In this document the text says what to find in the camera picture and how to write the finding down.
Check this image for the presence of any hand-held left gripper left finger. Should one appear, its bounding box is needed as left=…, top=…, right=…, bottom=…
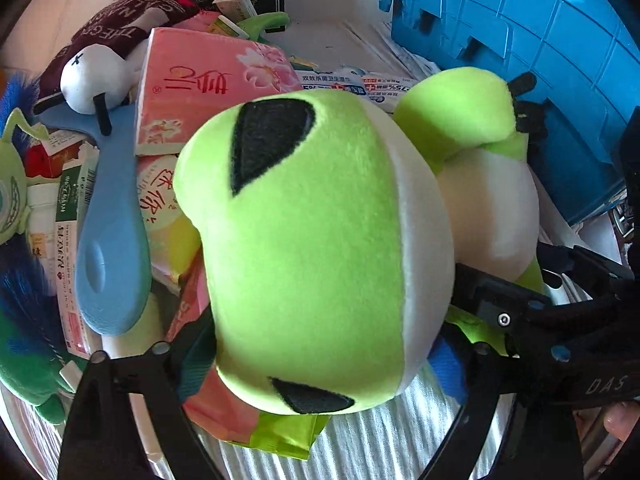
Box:
left=59, top=310, right=226, bottom=480

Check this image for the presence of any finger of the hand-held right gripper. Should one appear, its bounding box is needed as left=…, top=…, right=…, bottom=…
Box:
left=450, top=260, right=571, bottom=361
left=536, top=241, right=636, bottom=306

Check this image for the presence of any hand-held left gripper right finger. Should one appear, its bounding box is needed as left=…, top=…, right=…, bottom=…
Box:
left=417, top=340, right=586, bottom=480

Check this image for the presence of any green frog plush toy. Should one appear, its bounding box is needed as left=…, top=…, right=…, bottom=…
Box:
left=177, top=66, right=548, bottom=417

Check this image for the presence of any blue plastic crate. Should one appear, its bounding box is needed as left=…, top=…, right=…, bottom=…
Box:
left=372, top=0, right=640, bottom=226

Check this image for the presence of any white sheet covered desktop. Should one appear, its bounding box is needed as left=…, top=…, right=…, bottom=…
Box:
left=0, top=20, right=626, bottom=480

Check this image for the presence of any person's right hand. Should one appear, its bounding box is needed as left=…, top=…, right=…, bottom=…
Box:
left=602, top=400, right=640, bottom=461

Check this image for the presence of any pink plastic packet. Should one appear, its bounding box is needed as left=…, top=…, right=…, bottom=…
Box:
left=165, top=255, right=263, bottom=443

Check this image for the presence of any lime green packet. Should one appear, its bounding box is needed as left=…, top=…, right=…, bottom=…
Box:
left=227, top=407, right=328, bottom=462

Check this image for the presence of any blue plastic spoon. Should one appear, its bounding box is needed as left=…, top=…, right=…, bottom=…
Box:
left=39, top=102, right=153, bottom=337

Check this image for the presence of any blue green parrot plush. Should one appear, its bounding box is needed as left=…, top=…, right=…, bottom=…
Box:
left=0, top=72, right=86, bottom=426

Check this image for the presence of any green white cream box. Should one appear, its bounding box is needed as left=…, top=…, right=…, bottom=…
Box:
left=54, top=152, right=101, bottom=361

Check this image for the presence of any pale tissue pack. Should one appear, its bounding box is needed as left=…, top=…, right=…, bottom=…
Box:
left=136, top=154, right=203, bottom=296

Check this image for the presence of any green one-eyed monster plush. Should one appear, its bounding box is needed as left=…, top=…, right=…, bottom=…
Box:
left=0, top=107, right=51, bottom=246

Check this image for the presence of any small red box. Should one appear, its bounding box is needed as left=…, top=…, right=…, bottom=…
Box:
left=24, top=132, right=86, bottom=178

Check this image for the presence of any white wet wipes packet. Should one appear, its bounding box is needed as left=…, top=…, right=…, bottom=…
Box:
left=300, top=66, right=381, bottom=106

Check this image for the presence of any pink flowered tissue pack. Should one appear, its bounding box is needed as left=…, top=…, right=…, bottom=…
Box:
left=134, top=26, right=307, bottom=158

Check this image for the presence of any small yellow white box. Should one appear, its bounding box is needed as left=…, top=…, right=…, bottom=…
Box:
left=207, top=15, right=251, bottom=39

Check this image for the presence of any white doll with maroon hat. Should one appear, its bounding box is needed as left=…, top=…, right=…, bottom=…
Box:
left=32, top=0, right=201, bottom=136

